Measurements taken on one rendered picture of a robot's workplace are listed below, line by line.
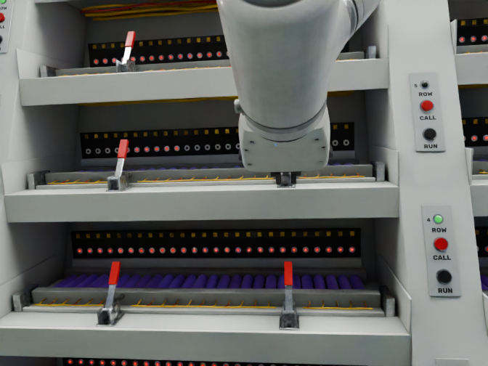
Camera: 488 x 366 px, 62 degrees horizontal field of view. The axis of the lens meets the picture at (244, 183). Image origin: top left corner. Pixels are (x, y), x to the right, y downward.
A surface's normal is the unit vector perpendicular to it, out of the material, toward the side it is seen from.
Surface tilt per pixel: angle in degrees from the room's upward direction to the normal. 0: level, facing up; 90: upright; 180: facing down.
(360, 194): 110
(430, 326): 90
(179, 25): 90
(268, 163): 169
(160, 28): 90
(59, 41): 90
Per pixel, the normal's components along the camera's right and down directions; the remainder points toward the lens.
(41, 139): 0.99, -0.02
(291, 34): 0.23, 0.89
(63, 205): -0.11, 0.15
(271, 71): -0.18, 0.92
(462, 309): -0.11, -0.21
